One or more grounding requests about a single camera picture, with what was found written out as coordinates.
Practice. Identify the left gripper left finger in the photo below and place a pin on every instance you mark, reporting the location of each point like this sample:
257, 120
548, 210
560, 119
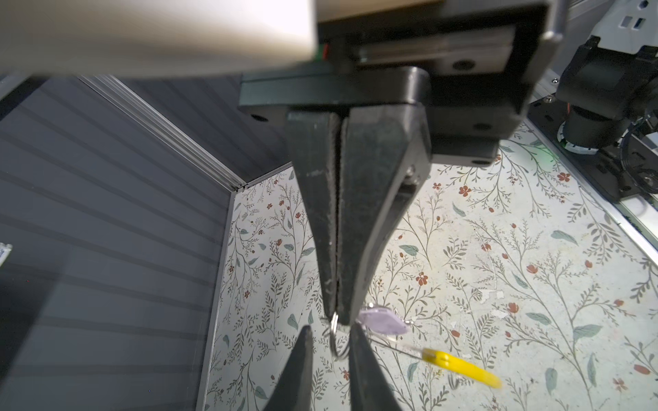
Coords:
294, 389

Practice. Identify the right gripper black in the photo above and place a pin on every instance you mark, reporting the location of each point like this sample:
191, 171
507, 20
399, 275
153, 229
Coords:
470, 65

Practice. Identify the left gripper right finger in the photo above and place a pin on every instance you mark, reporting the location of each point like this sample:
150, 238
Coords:
368, 385

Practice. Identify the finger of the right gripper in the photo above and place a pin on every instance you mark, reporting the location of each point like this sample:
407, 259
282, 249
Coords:
314, 140

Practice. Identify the brass key purple tag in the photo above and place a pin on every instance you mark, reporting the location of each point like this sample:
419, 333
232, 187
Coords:
382, 321

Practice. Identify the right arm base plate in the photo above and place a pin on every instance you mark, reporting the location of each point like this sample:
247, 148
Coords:
632, 158

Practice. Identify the aluminium mounting rail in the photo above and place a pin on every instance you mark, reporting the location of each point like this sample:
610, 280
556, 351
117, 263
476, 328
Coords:
629, 210

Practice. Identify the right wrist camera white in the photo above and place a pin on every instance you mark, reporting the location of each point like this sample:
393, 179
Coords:
148, 39

